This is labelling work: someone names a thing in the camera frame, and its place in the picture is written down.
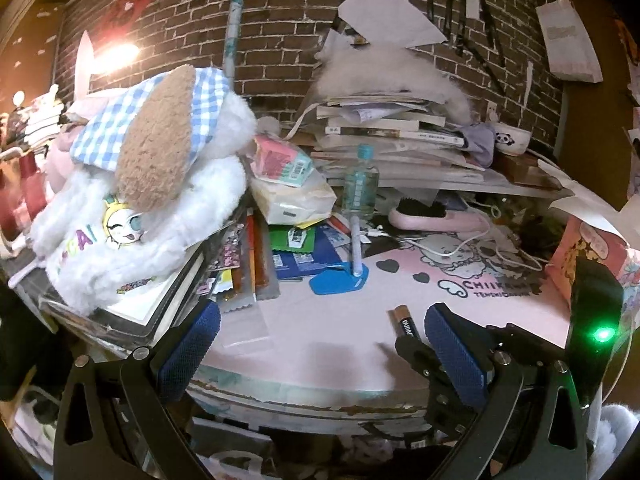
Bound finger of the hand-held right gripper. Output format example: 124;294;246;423
487;324;572;375
395;332;479;439

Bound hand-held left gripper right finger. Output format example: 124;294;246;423
424;302;588;480

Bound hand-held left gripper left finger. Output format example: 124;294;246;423
52;300;222;480

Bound black and copper battery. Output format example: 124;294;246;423
391;304;417;341

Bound pink printed paper bag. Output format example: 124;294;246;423
545;215;640;322

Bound person's right forearm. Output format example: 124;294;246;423
587;404;640;480

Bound pile of large books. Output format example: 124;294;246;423
40;200;251;352

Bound clear plastic packet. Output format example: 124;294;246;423
220;294;271;349

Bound pink printed desk mat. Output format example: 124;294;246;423
190;230;621;421

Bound brown snack strips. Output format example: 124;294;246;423
232;210;281;302

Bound blue plastic card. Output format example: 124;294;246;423
309;260;370;296

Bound white marker pen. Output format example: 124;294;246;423
348;215;365;277

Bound pink hair brush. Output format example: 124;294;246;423
389;197;488;234

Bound blue sachet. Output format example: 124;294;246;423
272;227;351;279

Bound white shelf board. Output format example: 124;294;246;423
380;175;573;199

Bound brown wooden box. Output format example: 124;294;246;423
500;152;562;190

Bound green sachet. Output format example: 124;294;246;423
270;226;317;253

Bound white plush dog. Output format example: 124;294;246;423
30;66;258;311

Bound clear water bottle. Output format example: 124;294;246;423
342;144;379;221

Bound white plastic bag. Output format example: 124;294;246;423
250;170;336;227

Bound white panda bowl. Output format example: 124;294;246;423
490;122;532;157

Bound purple cloth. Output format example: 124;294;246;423
460;124;497;168

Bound pink and green snack packet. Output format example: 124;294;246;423
252;135;313;187

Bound stack of books and papers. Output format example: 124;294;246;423
300;92;486;187

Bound white hanging paper bag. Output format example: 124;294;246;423
536;0;603;83

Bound grey fluffy fur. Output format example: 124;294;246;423
314;42;473;122

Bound white glowing lamp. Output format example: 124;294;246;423
75;30;142;102

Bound rolled poster tube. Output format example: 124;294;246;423
222;0;252;93

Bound white paper sheet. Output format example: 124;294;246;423
337;0;447;48

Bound white cable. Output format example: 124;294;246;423
400;210;551;272

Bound cartoon print wall organizer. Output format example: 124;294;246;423
615;20;640;196

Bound red wall decoration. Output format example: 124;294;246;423
97;0;151;36

